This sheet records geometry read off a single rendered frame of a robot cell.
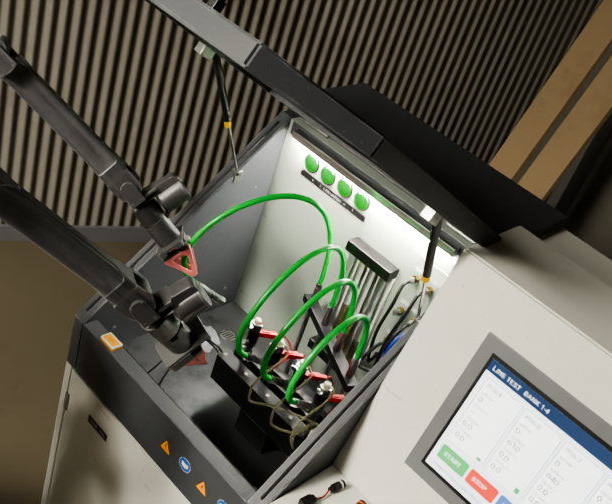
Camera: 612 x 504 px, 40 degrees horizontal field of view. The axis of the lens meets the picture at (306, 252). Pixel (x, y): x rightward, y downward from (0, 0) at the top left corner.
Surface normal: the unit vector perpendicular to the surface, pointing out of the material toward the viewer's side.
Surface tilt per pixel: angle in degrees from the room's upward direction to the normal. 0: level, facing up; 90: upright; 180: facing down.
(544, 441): 76
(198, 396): 0
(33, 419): 0
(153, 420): 90
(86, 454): 90
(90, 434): 90
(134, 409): 90
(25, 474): 0
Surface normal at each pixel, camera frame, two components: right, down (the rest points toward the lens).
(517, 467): -0.59, 0.04
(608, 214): -0.89, 0.00
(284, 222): -0.68, 0.23
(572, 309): 0.29, -0.79
